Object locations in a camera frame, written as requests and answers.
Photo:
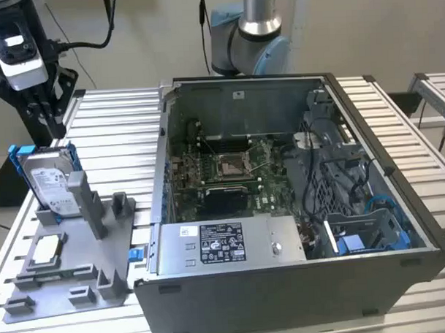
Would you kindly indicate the CPU socket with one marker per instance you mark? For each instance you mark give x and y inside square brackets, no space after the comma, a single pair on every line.
[231,168]

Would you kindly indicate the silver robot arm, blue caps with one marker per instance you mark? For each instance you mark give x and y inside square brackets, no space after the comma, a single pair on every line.
[247,37]

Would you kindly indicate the hard disk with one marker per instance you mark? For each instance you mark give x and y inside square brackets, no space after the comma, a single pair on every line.
[49,180]

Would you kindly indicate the silver CPU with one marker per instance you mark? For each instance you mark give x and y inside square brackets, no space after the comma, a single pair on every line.
[46,251]

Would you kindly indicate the grey metal drive cage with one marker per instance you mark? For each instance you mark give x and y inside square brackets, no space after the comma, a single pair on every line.
[333,192]

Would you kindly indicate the green motherboard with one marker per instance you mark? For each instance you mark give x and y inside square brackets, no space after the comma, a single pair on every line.
[274,194]

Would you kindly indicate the black open PC case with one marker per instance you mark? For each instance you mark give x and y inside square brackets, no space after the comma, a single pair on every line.
[249,308]

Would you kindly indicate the silver power supply unit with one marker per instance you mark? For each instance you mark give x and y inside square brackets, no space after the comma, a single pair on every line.
[174,256]

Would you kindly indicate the blue case latch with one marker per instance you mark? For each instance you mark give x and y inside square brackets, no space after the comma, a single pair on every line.
[135,254]

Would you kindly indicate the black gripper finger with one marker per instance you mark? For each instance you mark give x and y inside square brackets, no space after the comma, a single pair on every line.
[30,107]
[56,123]

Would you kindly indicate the grey metal disk bay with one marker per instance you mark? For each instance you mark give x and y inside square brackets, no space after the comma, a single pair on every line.
[378,217]

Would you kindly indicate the black graphics card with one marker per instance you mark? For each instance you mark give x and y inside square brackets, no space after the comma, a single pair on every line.
[223,201]

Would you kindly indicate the green RAM stick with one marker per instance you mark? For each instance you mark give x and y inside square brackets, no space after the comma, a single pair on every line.
[58,273]

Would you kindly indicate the grey parts rack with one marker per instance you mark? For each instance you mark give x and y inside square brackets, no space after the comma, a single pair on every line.
[75,244]

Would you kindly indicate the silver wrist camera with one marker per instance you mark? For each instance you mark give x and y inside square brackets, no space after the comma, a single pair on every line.
[20,71]

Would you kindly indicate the blue disk carrier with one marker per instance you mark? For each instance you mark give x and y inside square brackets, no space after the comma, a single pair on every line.
[353,242]

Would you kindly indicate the aluminium slat side table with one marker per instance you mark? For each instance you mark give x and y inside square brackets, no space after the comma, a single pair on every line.
[435,89]

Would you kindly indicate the black RAM slot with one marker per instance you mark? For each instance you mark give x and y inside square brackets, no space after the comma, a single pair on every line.
[225,139]

